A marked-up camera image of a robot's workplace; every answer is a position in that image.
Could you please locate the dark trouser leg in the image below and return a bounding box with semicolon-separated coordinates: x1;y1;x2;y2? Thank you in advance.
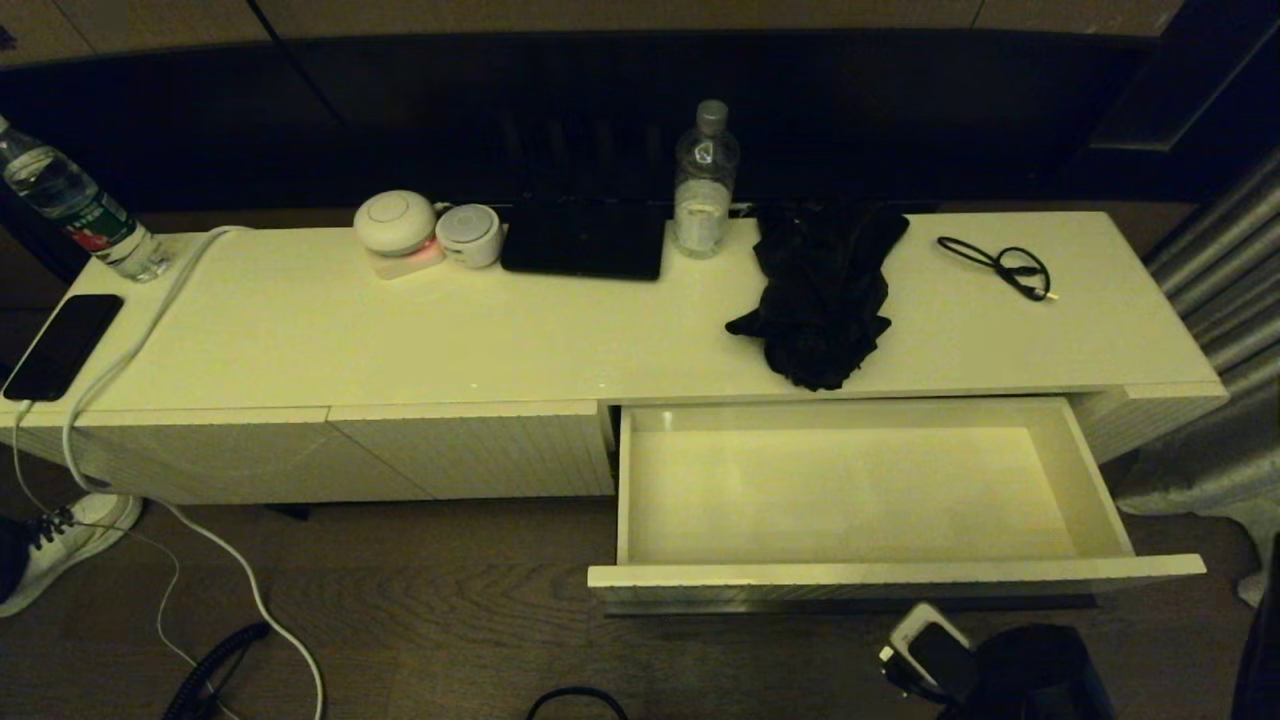
0;513;37;603

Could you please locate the water bottle with green label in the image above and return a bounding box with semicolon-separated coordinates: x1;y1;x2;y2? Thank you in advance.
0;112;179;282

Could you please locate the white sneaker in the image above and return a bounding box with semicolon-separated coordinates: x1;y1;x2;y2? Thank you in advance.
0;492;144;618

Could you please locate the white dome-shaped device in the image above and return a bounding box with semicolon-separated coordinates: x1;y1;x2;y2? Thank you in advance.
352;190;439;256

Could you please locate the thick white cable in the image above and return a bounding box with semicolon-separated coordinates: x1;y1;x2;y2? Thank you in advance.
62;224;327;720

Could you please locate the clear bottle with grey cap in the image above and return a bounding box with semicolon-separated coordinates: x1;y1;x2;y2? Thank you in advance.
672;98;742;260

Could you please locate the black audio cable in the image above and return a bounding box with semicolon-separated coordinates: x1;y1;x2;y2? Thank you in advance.
937;235;1059;302

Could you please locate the small white round speaker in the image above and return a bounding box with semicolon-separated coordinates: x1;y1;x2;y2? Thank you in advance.
435;204;504;269

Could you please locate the white cabinet drawer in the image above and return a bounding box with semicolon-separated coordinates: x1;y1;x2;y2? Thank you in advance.
586;394;1209;614

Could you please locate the black smartphone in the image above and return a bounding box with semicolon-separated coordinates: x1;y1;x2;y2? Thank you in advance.
2;292;126;401

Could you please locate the black flat tablet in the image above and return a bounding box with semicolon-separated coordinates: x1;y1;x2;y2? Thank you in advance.
500;193;667;281

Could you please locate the thin white charging cable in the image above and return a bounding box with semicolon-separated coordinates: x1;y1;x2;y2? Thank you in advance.
12;400;243;720

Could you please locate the black coiled cable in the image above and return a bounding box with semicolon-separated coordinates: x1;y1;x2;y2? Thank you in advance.
163;622;273;720

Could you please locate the black umbrella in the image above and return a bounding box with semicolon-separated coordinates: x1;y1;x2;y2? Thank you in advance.
725;203;911;392

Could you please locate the black cable loop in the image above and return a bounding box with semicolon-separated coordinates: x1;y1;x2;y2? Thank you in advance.
525;686;631;720

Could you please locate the white low cabinet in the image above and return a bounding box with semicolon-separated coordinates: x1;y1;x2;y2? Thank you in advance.
0;208;1229;521

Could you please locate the dark grey door frame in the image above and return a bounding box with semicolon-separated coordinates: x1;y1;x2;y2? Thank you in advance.
1088;0;1280;153

